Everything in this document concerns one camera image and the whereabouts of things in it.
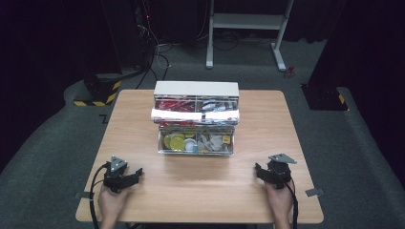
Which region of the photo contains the clear organizer box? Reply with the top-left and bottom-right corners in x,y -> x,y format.
150,80 -> 241,156

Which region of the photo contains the pile of silver round pods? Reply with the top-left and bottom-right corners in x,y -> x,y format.
184,133 -> 232,153

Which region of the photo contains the pile of gold round pods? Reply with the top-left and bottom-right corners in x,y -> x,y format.
162,132 -> 197,152

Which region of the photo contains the person's left hand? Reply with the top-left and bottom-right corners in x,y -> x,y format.
97,187 -> 132,222

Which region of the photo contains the black yellow striped post base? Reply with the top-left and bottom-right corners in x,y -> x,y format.
74,73 -> 122,108

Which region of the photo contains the pile of silver stick packets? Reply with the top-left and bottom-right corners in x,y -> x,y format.
200,98 -> 239,123

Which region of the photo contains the white metal stand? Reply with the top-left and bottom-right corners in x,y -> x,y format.
205,0 -> 295,73

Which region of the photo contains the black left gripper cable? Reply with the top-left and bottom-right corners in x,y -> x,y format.
89,162 -> 111,229

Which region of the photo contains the bundle of floor cables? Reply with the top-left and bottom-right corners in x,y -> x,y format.
135,23 -> 173,90

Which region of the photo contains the person's right hand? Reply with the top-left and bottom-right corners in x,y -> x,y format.
266,180 -> 295,221

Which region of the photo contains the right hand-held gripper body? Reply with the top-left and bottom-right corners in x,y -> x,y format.
266,153 -> 298,190

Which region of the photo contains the pile of red stick packets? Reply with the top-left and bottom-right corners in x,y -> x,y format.
155,98 -> 196,127

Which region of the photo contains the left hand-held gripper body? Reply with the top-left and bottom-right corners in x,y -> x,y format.
102,156 -> 128,194

